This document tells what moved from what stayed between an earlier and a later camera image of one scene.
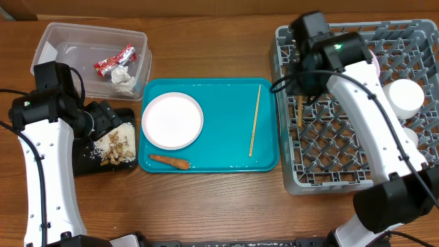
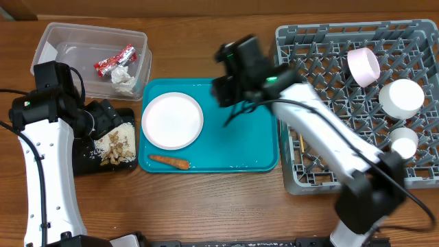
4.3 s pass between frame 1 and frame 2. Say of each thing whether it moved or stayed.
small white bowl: stayed
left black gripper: stayed
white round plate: stayed
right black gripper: moved
